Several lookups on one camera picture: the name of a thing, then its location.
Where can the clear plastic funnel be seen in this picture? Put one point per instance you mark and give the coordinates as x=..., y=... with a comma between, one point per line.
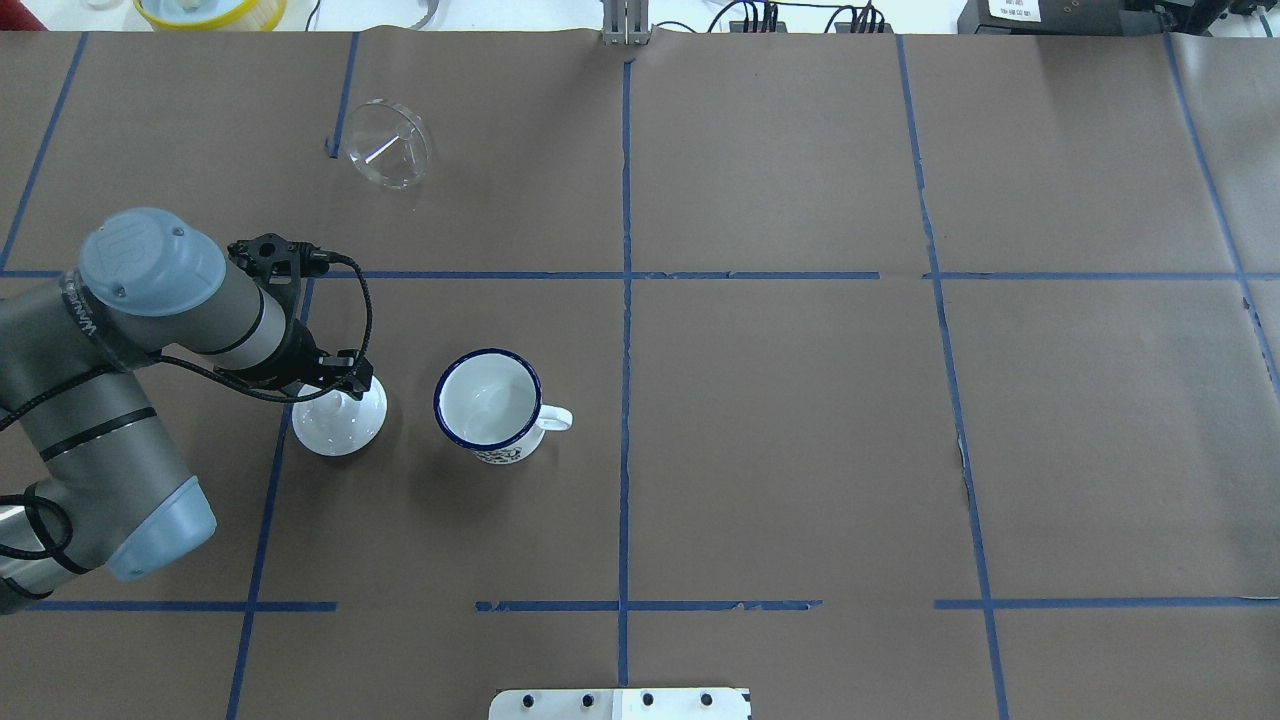
x=387, y=143

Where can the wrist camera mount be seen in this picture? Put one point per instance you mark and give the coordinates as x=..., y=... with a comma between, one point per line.
x=270, y=259

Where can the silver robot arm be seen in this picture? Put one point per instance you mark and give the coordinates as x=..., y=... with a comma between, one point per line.
x=118, y=494

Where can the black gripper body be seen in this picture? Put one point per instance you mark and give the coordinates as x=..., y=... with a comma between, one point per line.
x=293, y=362

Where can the white ceramic lid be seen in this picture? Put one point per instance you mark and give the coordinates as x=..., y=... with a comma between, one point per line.
x=338, y=424

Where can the black computer box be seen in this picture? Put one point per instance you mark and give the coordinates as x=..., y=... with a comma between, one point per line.
x=1072, y=18

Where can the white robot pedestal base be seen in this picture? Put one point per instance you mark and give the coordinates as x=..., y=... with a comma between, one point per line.
x=623, y=703

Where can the white enamel mug blue rim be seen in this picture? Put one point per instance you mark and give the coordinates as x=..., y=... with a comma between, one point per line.
x=489, y=402

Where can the yellow tape roll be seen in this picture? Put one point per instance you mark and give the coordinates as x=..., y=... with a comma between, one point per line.
x=212, y=16

